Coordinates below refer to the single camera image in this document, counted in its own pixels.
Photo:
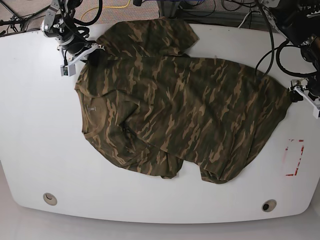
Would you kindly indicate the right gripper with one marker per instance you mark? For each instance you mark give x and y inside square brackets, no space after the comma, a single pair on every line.
[71,45]

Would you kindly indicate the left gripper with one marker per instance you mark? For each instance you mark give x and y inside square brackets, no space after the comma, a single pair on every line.
[313,87]

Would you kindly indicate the camouflage T-shirt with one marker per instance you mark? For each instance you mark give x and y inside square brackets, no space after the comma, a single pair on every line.
[148,107]

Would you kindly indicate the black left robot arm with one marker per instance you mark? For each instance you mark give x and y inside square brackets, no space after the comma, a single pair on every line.
[299,22]

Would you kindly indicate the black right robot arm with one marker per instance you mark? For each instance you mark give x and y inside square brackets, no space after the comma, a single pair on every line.
[70,33]

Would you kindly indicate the red tape rectangle marking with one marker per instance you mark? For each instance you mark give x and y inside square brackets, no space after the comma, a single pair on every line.
[293,156]

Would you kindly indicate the black tripod legs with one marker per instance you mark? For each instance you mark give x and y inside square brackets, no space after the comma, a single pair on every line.
[17,22]

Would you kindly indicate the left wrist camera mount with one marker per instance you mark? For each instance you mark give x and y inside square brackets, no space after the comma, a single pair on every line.
[299,92]

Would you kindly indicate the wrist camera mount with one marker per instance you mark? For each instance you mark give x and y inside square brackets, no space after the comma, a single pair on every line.
[299,92]
[68,67]

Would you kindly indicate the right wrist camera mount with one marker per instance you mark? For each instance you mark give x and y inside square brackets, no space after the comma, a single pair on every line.
[68,67]

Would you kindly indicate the aluminium frame post base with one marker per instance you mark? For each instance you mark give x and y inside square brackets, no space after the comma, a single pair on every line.
[169,8]

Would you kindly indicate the right table cable grommet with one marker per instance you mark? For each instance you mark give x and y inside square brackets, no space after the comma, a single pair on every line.
[269,205]

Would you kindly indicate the table cable grommet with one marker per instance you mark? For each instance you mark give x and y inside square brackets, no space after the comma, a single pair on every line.
[50,199]
[269,205]

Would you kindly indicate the left table cable grommet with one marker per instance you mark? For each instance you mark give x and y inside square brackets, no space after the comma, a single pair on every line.
[50,199]

